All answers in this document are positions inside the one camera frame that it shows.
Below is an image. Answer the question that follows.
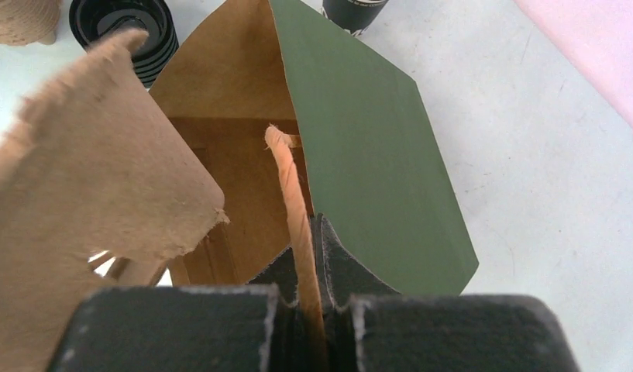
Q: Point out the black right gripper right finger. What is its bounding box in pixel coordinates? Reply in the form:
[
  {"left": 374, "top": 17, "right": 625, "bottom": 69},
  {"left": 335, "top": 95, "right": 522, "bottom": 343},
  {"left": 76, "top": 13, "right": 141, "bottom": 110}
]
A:
[{"left": 311, "top": 215, "right": 579, "bottom": 371}]

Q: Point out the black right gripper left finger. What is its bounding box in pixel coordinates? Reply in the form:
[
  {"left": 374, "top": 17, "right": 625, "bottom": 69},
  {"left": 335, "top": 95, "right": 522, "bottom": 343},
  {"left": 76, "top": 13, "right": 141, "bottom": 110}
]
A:
[{"left": 48, "top": 248, "right": 298, "bottom": 371}]

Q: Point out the green paper bag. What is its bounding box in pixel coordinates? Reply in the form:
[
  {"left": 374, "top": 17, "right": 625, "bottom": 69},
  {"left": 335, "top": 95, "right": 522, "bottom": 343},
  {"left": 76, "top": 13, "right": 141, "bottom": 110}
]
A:
[{"left": 150, "top": 1, "right": 478, "bottom": 296}]

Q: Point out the single brown cup carrier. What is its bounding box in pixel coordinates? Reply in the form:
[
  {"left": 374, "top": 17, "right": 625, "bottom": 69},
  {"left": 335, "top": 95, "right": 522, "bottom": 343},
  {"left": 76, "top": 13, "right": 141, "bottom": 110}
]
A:
[{"left": 0, "top": 29, "right": 227, "bottom": 371}]

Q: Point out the black sleeved paper cup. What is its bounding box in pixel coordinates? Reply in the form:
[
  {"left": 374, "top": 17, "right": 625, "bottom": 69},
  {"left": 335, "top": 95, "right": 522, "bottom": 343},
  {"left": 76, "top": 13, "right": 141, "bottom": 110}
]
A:
[{"left": 321, "top": 0, "right": 388, "bottom": 36}]

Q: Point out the stack of black lids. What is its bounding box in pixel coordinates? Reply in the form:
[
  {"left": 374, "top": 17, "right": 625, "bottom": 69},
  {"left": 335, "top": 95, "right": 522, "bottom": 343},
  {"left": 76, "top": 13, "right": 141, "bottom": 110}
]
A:
[{"left": 68, "top": 0, "right": 180, "bottom": 89}]

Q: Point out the pink straw holder cup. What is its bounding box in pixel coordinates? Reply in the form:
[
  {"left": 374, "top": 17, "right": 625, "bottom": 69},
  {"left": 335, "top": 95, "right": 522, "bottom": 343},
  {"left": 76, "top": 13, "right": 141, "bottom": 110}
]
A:
[{"left": 516, "top": 0, "right": 633, "bottom": 128}]

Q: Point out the brown cardboard cup carrier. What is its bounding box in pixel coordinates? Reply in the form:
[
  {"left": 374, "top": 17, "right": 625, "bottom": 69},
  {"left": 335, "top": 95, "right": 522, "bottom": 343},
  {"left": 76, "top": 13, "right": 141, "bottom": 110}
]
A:
[{"left": 0, "top": 0, "right": 62, "bottom": 47}]

